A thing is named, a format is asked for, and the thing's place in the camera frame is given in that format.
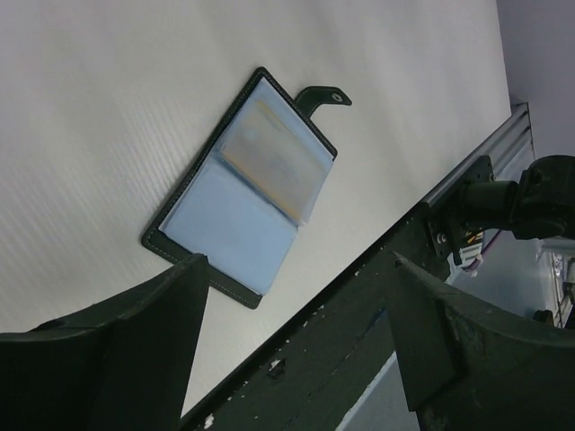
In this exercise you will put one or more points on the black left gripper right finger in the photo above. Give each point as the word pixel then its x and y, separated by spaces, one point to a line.
pixel 468 365

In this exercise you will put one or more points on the black leather card holder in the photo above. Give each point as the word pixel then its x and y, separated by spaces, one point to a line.
pixel 215 211

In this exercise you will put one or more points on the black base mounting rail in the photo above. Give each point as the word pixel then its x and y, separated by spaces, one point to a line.
pixel 314 368

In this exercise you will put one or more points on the front aluminium frame rail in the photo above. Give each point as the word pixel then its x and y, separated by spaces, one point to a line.
pixel 510 148

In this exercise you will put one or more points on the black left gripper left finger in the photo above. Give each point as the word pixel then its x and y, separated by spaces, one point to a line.
pixel 121 364

